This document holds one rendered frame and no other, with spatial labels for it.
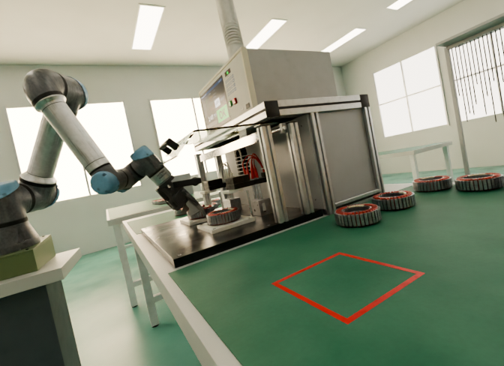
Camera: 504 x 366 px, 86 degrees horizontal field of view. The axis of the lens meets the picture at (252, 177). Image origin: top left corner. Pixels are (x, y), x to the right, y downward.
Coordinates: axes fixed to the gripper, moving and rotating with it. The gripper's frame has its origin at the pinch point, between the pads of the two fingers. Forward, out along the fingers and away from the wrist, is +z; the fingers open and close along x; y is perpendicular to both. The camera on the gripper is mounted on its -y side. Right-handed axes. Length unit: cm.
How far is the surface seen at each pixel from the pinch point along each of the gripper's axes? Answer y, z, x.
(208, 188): -8.2, -6.3, 2.8
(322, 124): -38, -5, 45
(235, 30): -146, -70, -96
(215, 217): 3.2, -3.6, 27.8
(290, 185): -24.1, 7.4, 30.3
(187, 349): 48, 64, -48
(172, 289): 25, -9, 56
